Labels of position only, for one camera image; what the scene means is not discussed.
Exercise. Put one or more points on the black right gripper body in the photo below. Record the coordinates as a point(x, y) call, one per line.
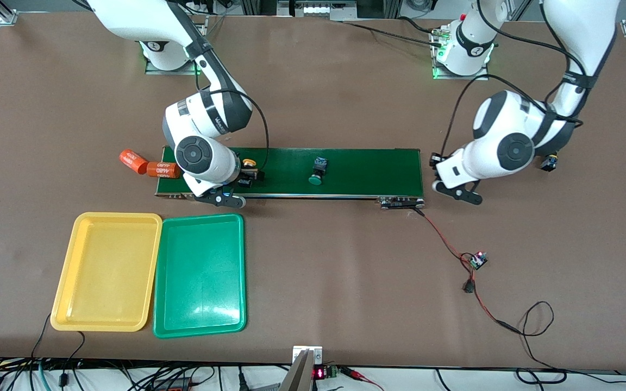
point(248, 177)

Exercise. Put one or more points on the yellow mushroom push button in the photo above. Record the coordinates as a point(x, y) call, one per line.
point(248, 162)

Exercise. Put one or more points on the green mushroom push button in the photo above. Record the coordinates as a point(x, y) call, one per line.
point(318, 171)
point(549, 163)

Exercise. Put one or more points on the orange cylinder with white print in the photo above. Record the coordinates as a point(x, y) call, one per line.
point(162, 169)
point(132, 161)

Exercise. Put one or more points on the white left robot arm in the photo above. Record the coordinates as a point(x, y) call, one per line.
point(503, 146)

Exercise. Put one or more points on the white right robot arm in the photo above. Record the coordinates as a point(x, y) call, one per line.
point(204, 155)

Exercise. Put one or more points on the green conveyor belt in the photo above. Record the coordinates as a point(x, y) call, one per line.
point(373, 171)

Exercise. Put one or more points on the green plastic tray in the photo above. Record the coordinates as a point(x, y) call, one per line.
point(199, 277)

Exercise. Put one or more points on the small green controller board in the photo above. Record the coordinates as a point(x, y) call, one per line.
point(477, 261)

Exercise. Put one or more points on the yellow plastic tray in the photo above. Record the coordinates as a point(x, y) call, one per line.
point(106, 271)

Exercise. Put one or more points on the silver rack with light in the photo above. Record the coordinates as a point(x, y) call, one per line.
point(318, 10)

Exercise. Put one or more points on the red digit display module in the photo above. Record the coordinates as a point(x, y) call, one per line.
point(319, 373)

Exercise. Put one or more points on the red clip lead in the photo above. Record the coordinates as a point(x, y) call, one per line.
point(359, 374)

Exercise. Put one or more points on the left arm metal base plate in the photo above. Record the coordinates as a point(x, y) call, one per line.
point(476, 77)

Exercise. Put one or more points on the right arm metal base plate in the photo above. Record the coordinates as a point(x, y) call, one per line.
point(171, 71)

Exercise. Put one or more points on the silver bracket plate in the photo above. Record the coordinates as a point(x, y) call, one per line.
point(317, 355)

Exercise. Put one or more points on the grey metal mount bar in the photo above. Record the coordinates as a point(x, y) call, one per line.
point(298, 377)

